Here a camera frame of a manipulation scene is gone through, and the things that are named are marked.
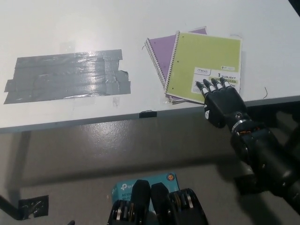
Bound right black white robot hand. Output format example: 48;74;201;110
196;78;249;129

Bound green Mead spiral notebook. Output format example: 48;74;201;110
164;31;243;105

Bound purple spiral notebook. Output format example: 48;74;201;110
144;26;208;105

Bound black robot torso blocks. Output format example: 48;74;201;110
107;179;209;225

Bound black tape strip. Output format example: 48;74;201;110
139;111;158;119

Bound teal tp-link box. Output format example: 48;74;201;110
111;172;180;210

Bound black floor tape patch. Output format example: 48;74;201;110
18;195;50;218

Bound grey duct tape patch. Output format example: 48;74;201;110
3;48;132;105

